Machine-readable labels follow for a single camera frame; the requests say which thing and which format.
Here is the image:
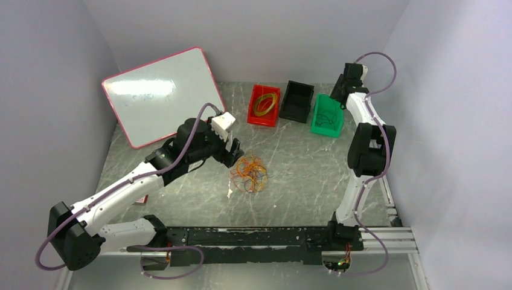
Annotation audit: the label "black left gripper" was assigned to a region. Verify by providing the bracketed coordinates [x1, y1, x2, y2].
[187, 117, 244, 167]

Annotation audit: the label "purple cable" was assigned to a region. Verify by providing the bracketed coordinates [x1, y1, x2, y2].
[316, 95, 343, 131]

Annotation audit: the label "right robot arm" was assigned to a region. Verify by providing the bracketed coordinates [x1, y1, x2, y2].
[325, 63, 396, 250]

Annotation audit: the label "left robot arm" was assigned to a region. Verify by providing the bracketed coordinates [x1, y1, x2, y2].
[47, 112, 244, 271]

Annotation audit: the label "green plastic bin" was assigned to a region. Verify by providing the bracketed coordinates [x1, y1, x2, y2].
[310, 94, 344, 138]

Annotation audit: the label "red plastic bin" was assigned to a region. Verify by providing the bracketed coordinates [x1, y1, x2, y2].
[247, 85, 281, 127]

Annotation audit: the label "black plastic bin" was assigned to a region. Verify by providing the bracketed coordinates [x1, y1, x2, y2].
[278, 80, 315, 123]

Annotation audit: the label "pink framed whiteboard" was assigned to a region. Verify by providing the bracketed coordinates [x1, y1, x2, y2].
[101, 47, 226, 149]

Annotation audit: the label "small red white box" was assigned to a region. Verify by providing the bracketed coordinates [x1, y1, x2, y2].
[134, 195, 148, 205]

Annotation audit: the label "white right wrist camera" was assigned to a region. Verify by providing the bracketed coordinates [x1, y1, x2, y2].
[360, 64, 368, 82]

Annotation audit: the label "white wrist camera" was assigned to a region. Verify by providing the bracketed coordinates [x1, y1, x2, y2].
[360, 64, 368, 82]
[211, 112, 236, 142]

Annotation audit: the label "orange yellow tangled cables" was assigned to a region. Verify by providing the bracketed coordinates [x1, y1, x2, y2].
[229, 151, 268, 195]

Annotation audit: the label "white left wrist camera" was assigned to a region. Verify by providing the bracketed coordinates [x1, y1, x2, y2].
[211, 112, 236, 142]

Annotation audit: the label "yellow green coiled cable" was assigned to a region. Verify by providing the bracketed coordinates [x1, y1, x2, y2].
[254, 92, 278, 117]

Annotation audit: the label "aluminium rail frame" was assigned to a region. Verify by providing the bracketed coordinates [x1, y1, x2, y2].
[53, 177, 430, 289]

